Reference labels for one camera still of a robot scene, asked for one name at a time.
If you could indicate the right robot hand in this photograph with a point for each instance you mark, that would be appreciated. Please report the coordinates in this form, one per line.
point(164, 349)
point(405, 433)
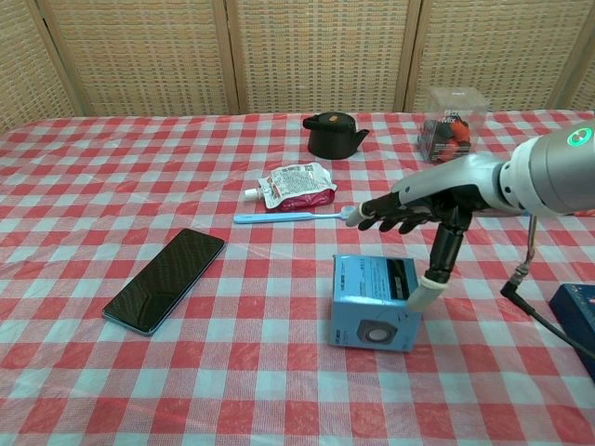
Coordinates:
point(446, 186)

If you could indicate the small light blue speaker box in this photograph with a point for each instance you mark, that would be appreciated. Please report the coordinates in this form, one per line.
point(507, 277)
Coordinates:
point(372, 306)

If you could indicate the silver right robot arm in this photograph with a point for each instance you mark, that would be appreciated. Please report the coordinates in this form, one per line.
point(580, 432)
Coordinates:
point(548, 172)

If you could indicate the clear plastic capsule box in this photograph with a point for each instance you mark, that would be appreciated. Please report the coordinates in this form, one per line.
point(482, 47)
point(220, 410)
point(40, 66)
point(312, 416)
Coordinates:
point(448, 125)

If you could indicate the dark blue box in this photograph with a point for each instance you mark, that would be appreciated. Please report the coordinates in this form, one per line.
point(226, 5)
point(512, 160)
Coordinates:
point(576, 302)

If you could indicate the black teapot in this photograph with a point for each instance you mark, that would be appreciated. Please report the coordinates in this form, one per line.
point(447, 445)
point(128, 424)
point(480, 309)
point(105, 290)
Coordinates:
point(332, 139)

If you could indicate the red white spout pouch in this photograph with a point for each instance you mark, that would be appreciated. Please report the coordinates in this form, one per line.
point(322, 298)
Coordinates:
point(297, 186)

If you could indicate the light blue toothbrush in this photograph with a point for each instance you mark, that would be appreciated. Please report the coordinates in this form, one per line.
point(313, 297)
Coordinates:
point(279, 217)

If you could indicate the woven folding screen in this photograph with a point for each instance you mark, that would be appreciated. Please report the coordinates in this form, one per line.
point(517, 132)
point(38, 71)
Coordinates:
point(297, 56)

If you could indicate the red white checkered tablecloth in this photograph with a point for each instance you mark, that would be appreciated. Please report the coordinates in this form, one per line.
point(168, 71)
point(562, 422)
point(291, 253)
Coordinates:
point(232, 385)

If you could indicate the black smartphone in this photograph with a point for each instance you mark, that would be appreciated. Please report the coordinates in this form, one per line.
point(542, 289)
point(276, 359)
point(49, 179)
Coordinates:
point(163, 280)

